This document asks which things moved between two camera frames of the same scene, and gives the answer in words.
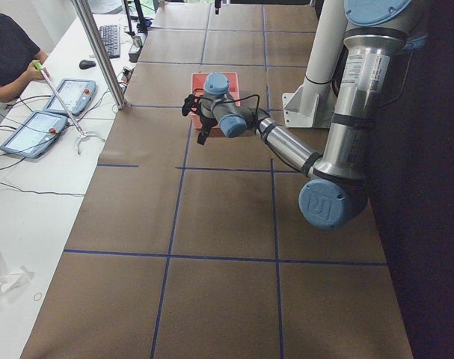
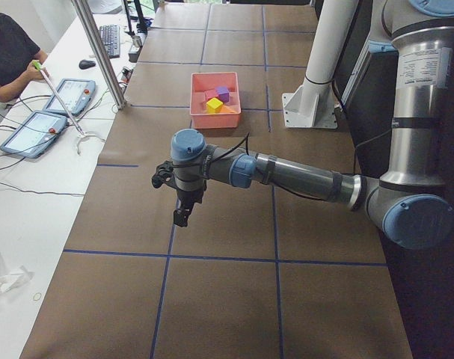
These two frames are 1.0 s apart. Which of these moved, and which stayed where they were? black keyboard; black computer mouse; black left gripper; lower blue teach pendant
Moved: black left gripper
Stayed: black computer mouse; lower blue teach pendant; black keyboard
